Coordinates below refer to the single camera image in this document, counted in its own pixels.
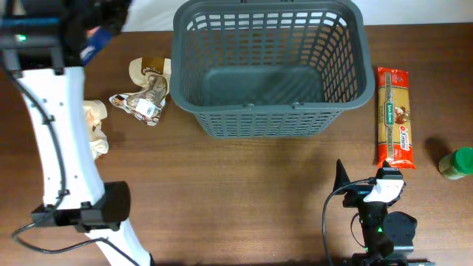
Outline red spaghetti packet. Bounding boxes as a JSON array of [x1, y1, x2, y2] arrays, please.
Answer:
[[377, 66, 416, 169]]

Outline brown clear snack bag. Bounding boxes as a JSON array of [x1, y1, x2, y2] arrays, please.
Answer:
[[109, 57, 171, 126]]

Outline beige food bag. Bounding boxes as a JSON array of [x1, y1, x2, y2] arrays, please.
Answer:
[[83, 100, 109, 160]]

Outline blue tissue multipack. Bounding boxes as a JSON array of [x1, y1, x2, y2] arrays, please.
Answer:
[[80, 27, 112, 66]]

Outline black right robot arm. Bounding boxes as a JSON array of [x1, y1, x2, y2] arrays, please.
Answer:
[[327, 160, 434, 266]]

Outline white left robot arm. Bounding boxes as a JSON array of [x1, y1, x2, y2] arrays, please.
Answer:
[[1, 0, 154, 265]]

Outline green lid spice jar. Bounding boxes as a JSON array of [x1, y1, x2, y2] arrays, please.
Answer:
[[438, 147, 472, 180]]

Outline grey plastic slotted basket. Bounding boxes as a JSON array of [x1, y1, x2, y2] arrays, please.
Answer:
[[171, 0, 375, 138]]

